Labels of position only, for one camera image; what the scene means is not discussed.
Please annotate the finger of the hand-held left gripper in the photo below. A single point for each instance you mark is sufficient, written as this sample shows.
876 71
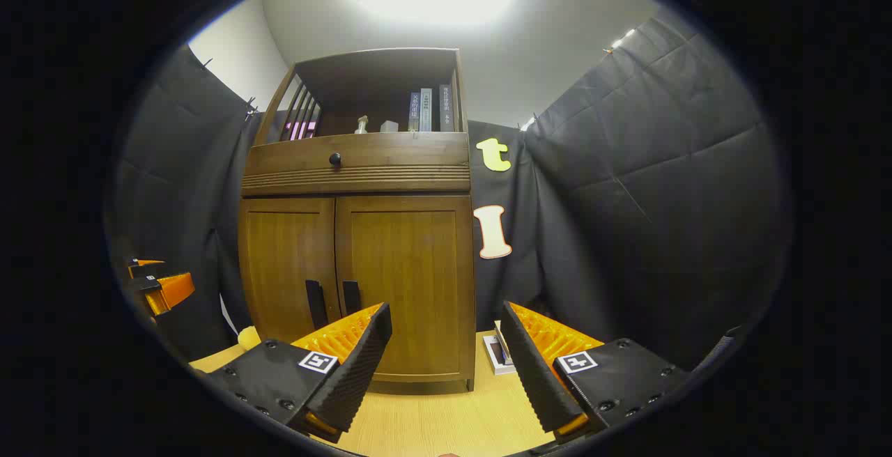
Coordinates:
171 291
146 265

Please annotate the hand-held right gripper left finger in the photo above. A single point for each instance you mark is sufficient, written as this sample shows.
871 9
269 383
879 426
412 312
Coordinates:
359 373

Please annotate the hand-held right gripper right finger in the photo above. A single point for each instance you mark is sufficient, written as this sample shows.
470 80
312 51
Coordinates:
533 373

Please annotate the wooden cabinet door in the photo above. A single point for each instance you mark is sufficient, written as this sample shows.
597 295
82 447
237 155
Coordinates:
286 255
411 255

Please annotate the wooden double-door shoe cabinet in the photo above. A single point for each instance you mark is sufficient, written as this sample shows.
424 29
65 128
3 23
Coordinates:
362 164

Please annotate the wooden cabinet drawer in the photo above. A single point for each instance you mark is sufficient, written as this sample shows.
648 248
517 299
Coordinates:
390 157

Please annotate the flat white box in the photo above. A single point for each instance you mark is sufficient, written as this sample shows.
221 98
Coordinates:
496 356

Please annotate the black backdrop cloth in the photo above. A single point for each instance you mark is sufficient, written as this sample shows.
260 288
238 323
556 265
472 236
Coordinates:
662 199

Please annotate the small white pump bottle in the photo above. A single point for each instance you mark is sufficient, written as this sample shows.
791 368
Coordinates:
361 125

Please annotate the small white box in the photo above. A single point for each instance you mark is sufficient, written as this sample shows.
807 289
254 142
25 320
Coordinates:
389 126

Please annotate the light grey book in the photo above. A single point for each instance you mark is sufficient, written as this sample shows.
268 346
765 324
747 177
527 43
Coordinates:
426 110

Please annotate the dark book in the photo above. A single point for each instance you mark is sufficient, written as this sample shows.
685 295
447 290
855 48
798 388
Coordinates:
446 109

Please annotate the small ceiling light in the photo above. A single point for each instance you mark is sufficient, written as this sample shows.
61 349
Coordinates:
622 38

